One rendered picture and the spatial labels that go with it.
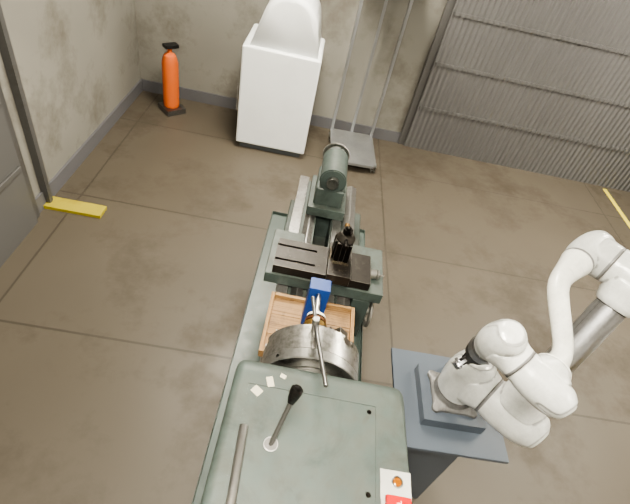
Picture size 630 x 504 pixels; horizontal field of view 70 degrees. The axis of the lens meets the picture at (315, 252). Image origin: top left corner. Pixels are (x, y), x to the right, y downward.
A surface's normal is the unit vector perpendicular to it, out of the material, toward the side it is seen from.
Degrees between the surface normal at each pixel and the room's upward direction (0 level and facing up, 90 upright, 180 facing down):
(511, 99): 90
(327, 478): 0
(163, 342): 0
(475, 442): 0
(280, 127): 90
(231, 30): 90
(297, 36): 90
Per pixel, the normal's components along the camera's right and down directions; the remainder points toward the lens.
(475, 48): -0.07, 0.68
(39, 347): 0.18, -0.71
